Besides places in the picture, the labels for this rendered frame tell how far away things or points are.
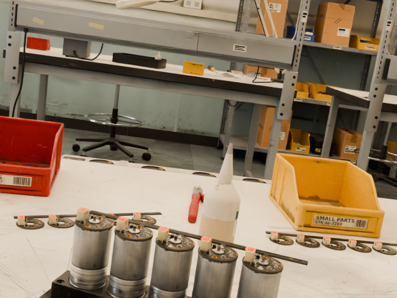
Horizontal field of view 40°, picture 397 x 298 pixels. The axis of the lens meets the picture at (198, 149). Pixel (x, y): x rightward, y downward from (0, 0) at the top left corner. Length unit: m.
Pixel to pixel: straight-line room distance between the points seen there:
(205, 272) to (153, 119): 4.41
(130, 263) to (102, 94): 4.40
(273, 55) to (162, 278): 2.30
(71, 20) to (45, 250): 2.16
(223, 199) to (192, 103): 4.24
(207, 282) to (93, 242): 0.08
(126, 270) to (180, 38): 2.24
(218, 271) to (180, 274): 0.03
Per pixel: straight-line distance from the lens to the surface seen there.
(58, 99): 4.80
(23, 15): 2.63
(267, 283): 0.33
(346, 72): 4.94
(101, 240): 0.35
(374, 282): 0.51
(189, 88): 2.63
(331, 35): 4.45
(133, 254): 0.34
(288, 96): 2.65
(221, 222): 0.49
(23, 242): 0.48
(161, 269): 0.34
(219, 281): 0.33
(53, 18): 2.60
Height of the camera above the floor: 0.94
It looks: 12 degrees down
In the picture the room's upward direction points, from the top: 8 degrees clockwise
